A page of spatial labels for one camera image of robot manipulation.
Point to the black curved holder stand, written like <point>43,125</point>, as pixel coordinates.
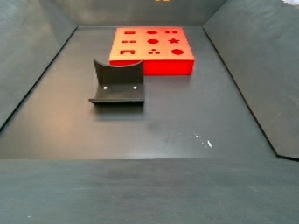
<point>119,78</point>

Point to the red shape-sorter block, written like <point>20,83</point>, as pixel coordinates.
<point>160,46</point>

